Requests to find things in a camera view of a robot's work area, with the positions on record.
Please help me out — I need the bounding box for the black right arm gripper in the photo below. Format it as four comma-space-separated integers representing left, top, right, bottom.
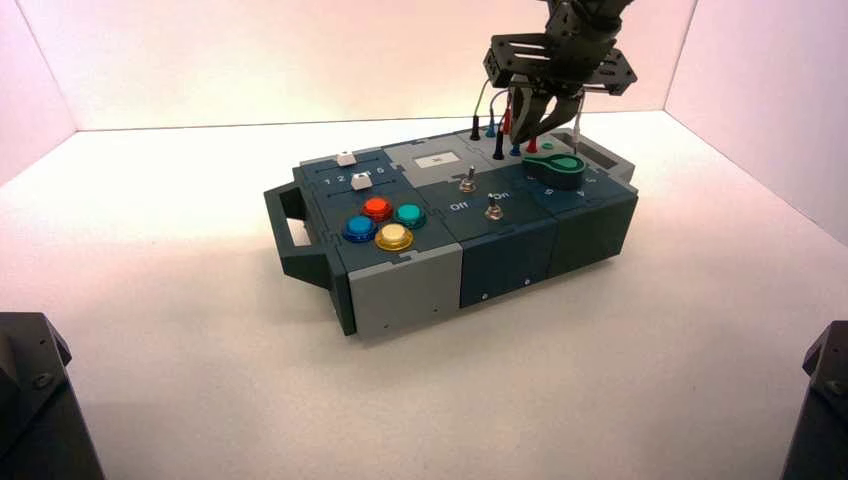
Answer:
483, 0, 639, 144

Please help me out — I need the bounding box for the blue jumper wire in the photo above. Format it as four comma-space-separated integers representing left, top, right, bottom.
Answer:
485, 87, 523, 159

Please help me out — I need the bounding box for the green rotary dial knob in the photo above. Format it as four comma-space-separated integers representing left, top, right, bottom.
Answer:
521, 153, 588, 191

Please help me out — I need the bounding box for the small white display screen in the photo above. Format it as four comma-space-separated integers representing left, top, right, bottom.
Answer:
412, 151, 460, 169

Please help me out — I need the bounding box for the green round push button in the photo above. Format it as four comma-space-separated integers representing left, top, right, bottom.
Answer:
393, 203, 428, 231

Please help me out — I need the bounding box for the orange round push button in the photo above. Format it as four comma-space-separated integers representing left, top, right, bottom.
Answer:
360, 196, 395, 223

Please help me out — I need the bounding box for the yellow round push button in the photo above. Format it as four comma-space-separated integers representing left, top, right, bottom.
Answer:
374, 223, 415, 253

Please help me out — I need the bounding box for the blue round push button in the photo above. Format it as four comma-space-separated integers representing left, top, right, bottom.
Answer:
341, 215, 378, 244

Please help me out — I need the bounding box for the grey and teal task box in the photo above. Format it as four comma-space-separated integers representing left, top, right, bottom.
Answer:
262, 127, 640, 339

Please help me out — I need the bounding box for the red jumper wire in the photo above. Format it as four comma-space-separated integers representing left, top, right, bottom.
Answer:
500, 89, 540, 155

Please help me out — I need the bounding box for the black jumper wire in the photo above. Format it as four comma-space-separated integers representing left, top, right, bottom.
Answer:
469, 79, 507, 162

